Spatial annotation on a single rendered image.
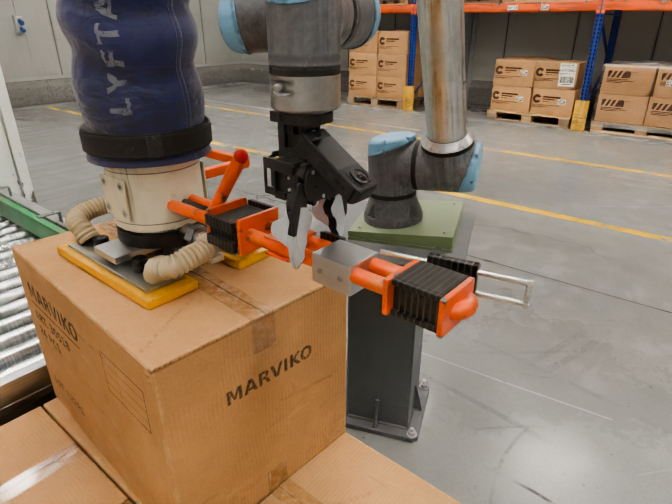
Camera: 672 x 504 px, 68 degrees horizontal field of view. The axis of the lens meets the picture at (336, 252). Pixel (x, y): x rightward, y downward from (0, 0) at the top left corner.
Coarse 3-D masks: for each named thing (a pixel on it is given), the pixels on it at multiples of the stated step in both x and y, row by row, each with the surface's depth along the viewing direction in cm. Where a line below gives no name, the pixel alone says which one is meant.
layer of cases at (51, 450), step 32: (32, 416) 116; (64, 416) 116; (0, 448) 107; (32, 448) 107; (64, 448) 107; (96, 448) 107; (352, 448) 107; (0, 480) 100; (32, 480) 100; (64, 480) 100; (96, 480) 100; (288, 480) 100; (320, 480) 100; (352, 480) 100; (384, 480) 100; (416, 480) 100
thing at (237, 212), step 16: (208, 208) 80; (224, 208) 82; (240, 208) 83; (256, 208) 83; (272, 208) 80; (208, 224) 79; (224, 224) 76; (240, 224) 75; (256, 224) 78; (208, 240) 81; (224, 240) 78; (240, 240) 76
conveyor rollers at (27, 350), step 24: (0, 216) 232; (0, 240) 209; (24, 240) 208; (0, 264) 187; (0, 288) 172; (0, 312) 157; (24, 312) 156; (0, 336) 144; (24, 336) 147; (0, 360) 135; (24, 360) 134
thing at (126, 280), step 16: (96, 240) 96; (64, 256) 99; (80, 256) 96; (96, 256) 95; (144, 256) 89; (96, 272) 91; (112, 272) 90; (128, 272) 89; (128, 288) 85; (144, 288) 84; (160, 288) 85; (176, 288) 85; (192, 288) 87; (144, 304) 82; (160, 304) 83
